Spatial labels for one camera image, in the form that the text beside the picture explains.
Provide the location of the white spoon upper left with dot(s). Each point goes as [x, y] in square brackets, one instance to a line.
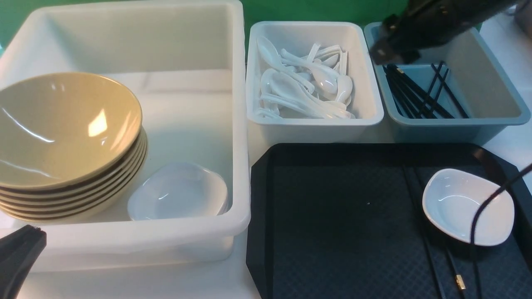
[270, 55]

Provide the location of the black chopsticks bundle in bin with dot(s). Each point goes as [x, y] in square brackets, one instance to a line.
[413, 101]

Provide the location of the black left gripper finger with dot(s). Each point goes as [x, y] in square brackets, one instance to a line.
[18, 252]

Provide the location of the tan noodle bowl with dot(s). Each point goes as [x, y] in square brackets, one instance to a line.
[60, 128]

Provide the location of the white small dish in tub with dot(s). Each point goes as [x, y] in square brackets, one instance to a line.
[179, 190]

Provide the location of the black chopstick gold band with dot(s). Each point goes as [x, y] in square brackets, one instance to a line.
[457, 276]

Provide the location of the large white plastic tub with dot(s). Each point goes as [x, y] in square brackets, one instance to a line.
[185, 62]

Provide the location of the black textured serving tray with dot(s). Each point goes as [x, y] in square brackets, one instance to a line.
[335, 221]

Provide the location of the green backdrop cloth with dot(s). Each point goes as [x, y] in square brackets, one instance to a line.
[14, 12]

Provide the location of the grey-blue chopstick bin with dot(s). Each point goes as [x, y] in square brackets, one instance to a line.
[480, 84]

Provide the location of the white spoon bin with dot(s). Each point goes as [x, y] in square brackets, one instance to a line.
[337, 45]

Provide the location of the white ceramic soup spoon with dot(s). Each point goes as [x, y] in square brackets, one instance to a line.
[298, 98]

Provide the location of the white spoon centre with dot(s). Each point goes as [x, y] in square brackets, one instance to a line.
[325, 77]

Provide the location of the white spoon right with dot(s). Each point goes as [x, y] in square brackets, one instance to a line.
[344, 89]

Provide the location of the top stacked tan bowl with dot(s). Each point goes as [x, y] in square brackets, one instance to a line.
[91, 183]

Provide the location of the crossed black chopstick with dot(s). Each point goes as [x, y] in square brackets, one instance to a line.
[449, 89]

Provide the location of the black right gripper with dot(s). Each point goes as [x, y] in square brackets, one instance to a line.
[425, 24]

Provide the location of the white small dish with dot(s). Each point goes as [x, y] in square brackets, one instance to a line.
[451, 199]
[179, 190]

